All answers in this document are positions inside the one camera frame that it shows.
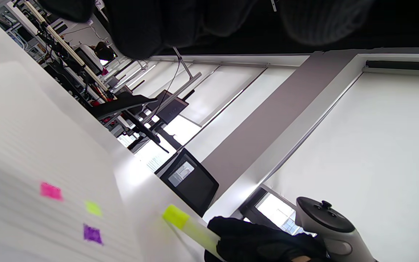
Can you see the dark desktop monitor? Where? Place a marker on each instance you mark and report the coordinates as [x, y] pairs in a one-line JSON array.
[[171, 107]]

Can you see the person's left hand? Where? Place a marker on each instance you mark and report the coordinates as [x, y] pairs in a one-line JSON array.
[[140, 25]]

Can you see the yellow highlighter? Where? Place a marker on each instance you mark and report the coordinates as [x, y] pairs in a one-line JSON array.
[[191, 227]]

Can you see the white lined paper sheet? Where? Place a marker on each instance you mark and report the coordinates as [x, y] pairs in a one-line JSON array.
[[49, 163]]

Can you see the person's right hand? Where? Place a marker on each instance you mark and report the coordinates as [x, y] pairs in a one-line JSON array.
[[264, 242]]

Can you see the beige frame pole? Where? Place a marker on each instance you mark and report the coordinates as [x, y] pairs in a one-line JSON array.
[[67, 47]]

